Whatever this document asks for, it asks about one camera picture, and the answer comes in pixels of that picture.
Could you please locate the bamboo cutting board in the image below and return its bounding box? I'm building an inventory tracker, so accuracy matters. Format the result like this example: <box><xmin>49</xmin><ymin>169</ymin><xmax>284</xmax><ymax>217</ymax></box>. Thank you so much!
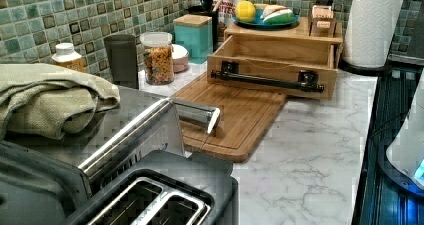
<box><xmin>173</xmin><ymin>73</ymin><xmax>286</xmax><ymax>163</ymax></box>

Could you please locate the yellow toy lemon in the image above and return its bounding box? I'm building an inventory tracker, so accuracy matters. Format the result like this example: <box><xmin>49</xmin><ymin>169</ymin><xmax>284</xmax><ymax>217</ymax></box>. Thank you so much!
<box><xmin>235</xmin><ymin>0</ymin><xmax>256</xmax><ymax>22</ymax></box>

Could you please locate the white capped yellow bottle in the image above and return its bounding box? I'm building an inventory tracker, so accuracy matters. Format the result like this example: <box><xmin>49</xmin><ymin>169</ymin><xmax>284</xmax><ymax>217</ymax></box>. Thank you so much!
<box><xmin>52</xmin><ymin>43</ymin><xmax>85</xmax><ymax>72</ymax></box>

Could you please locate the black paper towel holder base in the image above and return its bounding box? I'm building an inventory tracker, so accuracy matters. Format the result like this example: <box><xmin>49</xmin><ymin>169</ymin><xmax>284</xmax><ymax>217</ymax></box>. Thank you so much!
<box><xmin>338</xmin><ymin>59</ymin><xmax>392</xmax><ymax>77</ymax></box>

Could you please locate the wooden drawer with black handle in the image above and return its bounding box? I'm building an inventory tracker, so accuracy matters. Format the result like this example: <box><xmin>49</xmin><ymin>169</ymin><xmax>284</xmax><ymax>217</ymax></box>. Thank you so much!
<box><xmin>207</xmin><ymin>34</ymin><xmax>340</xmax><ymax>100</ymax></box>

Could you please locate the white paper towel roll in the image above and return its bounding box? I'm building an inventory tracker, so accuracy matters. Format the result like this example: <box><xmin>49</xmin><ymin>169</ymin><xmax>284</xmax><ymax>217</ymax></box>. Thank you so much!
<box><xmin>342</xmin><ymin>0</ymin><xmax>404</xmax><ymax>69</ymax></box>

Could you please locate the dark grey cylindrical cup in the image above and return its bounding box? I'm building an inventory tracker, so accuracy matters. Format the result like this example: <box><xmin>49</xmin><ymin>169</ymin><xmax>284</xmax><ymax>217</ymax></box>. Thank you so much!
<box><xmin>104</xmin><ymin>34</ymin><xmax>139</xmax><ymax>89</ymax></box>

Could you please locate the white red snack box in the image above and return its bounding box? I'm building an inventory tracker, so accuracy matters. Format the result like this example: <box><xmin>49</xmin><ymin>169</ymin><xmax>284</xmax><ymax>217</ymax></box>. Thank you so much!
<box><xmin>213</xmin><ymin>0</ymin><xmax>241</xmax><ymax>41</ymax></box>

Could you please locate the glass jar of colourful cereal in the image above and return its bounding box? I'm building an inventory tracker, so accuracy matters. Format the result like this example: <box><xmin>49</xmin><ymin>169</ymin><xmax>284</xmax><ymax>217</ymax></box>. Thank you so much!
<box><xmin>140</xmin><ymin>32</ymin><xmax>174</xmax><ymax>85</ymax></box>

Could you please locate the black two-slot toaster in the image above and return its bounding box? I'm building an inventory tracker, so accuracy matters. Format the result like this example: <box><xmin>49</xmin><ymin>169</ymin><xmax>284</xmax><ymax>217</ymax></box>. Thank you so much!
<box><xmin>63</xmin><ymin>151</ymin><xmax>239</xmax><ymax>225</ymax></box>

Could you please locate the beige folded towel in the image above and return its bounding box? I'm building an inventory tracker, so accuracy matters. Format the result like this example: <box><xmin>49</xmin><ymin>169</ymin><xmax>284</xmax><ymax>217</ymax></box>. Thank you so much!
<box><xmin>0</xmin><ymin>63</ymin><xmax>120</xmax><ymax>140</ymax></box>

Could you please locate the small wooden card holder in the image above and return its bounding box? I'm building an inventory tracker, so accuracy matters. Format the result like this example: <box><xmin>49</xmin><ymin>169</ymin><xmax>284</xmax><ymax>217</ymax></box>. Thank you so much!
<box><xmin>308</xmin><ymin>5</ymin><xmax>336</xmax><ymax>37</ymax></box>

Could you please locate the teal canister with wooden lid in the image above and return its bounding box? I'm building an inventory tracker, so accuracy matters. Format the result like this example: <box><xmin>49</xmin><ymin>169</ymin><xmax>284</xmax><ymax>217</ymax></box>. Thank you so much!
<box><xmin>173</xmin><ymin>14</ymin><xmax>213</xmax><ymax>64</ymax></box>

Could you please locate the pink white small bowl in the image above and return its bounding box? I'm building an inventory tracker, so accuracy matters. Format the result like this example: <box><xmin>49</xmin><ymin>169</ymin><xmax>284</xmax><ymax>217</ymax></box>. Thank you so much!
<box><xmin>172</xmin><ymin>44</ymin><xmax>189</xmax><ymax>73</ymax></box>

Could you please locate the wooden drawer cabinet box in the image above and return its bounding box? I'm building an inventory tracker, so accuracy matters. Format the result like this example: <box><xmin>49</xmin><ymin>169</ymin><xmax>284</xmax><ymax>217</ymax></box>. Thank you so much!
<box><xmin>224</xmin><ymin>17</ymin><xmax>343</xmax><ymax>69</ymax></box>

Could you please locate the blue plate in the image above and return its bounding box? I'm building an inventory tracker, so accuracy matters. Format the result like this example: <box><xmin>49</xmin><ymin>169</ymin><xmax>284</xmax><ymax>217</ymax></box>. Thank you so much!
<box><xmin>233</xmin><ymin>9</ymin><xmax>299</xmax><ymax>30</ymax></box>

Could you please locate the green white toy vegetable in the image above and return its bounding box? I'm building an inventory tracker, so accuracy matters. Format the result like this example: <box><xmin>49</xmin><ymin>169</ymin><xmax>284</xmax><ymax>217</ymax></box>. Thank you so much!
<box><xmin>260</xmin><ymin>5</ymin><xmax>294</xmax><ymax>25</ymax></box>

